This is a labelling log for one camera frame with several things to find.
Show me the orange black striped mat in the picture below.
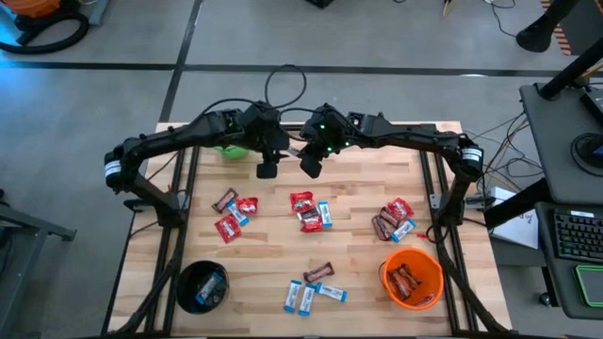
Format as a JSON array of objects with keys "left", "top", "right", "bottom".
[{"left": 540, "top": 0, "right": 574, "bottom": 57}]

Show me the black vacuum hose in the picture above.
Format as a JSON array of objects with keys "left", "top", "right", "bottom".
[{"left": 0, "top": 11, "right": 90, "bottom": 56}]

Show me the black headset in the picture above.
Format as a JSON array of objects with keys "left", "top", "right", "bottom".
[{"left": 569, "top": 132, "right": 603, "bottom": 178}]

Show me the black aluminium table frame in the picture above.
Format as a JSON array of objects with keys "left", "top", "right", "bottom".
[{"left": 101, "top": 122, "right": 510, "bottom": 338}]

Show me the orange vacuum cleaner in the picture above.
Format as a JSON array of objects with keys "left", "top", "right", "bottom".
[{"left": 0, "top": 0, "right": 62, "bottom": 19}]

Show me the grey metal cart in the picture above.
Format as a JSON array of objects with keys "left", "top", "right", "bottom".
[{"left": 0, "top": 202, "right": 77, "bottom": 331}]

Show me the black camera stand pole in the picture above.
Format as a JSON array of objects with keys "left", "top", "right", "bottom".
[{"left": 538, "top": 37, "right": 603, "bottom": 101}]

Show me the black plastic bucket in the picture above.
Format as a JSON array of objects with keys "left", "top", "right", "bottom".
[{"left": 175, "top": 259, "right": 231, "bottom": 315}]

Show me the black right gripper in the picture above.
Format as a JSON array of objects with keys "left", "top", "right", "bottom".
[{"left": 297, "top": 104, "right": 353, "bottom": 157}]

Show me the grey keyboard shelf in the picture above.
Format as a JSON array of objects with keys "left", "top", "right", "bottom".
[{"left": 535, "top": 202, "right": 603, "bottom": 321}]

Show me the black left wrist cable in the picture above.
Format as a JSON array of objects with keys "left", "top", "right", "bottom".
[{"left": 195, "top": 64, "right": 308, "bottom": 121}]

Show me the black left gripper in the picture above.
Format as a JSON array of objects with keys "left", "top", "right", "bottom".
[{"left": 243, "top": 101, "right": 289, "bottom": 161}]

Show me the grey desk top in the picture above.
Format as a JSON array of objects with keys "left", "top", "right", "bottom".
[{"left": 519, "top": 83, "right": 603, "bottom": 204}]

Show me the red candy packet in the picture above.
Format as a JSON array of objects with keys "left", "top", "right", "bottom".
[
  {"left": 214, "top": 214, "right": 243, "bottom": 245},
  {"left": 300, "top": 217, "right": 325, "bottom": 234},
  {"left": 289, "top": 190, "right": 317, "bottom": 215},
  {"left": 235, "top": 197, "right": 260, "bottom": 217},
  {"left": 386, "top": 197, "right": 416, "bottom": 222}
]

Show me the black electronic device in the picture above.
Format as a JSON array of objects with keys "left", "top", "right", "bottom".
[{"left": 578, "top": 87, "right": 603, "bottom": 127}]

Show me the orange plastic bucket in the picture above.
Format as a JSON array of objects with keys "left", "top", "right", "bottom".
[{"left": 380, "top": 248, "right": 445, "bottom": 312}]

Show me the green-edged black pad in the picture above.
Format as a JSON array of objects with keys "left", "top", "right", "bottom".
[{"left": 573, "top": 264, "right": 603, "bottom": 308}]

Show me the black backlit keyboard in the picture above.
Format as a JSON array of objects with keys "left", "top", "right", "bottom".
[{"left": 551, "top": 209, "right": 603, "bottom": 264}]

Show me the white paper sheet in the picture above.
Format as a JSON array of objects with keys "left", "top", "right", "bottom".
[{"left": 489, "top": 209, "right": 540, "bottom": 250}]

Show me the green plastic monster bucket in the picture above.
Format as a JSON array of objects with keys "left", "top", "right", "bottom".
[{"left": 214, "top": 144, "right": 251, "bottom": 161}]

